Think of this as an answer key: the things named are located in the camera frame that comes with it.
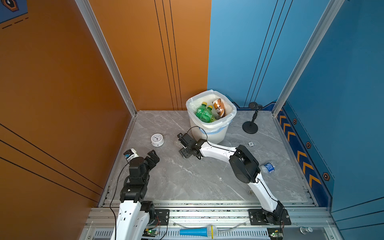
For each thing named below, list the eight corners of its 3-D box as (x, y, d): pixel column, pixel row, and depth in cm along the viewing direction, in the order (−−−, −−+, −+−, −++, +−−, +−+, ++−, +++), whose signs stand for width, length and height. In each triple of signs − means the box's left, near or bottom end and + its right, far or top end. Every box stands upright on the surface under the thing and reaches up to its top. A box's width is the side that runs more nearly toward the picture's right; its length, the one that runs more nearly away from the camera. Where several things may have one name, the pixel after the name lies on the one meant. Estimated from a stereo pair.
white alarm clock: (151, 147, 102) (149, 143, 99) (153, 136, 108) (152, 133, 104) (163, 147, 102) (162, 143, 99) (165, 136, 108) (164, 133, 104)
